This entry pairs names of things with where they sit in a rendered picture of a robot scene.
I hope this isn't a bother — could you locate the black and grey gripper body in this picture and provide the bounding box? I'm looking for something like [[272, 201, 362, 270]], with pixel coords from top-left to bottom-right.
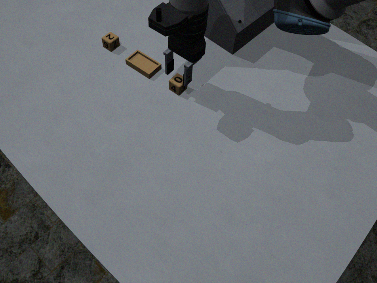
[[148, 0, 209, 63]]

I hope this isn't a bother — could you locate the tan wooden cube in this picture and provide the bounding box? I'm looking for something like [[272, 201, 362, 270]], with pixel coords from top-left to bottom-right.
[[169, 73, 187, 95], [102, 32, 120, 52]]

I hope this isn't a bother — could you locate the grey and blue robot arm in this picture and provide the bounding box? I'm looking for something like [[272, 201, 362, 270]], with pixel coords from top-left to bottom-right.
[[273, 0, 365, 35]]

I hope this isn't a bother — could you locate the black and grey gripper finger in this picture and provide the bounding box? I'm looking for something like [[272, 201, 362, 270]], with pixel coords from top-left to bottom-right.
[[183, 57, 202, 86], [164, 49, 174, 75]]

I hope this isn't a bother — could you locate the tan shallow rectangular tray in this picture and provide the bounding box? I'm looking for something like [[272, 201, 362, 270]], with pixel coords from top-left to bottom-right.
[[126, 50, 162, 79]]

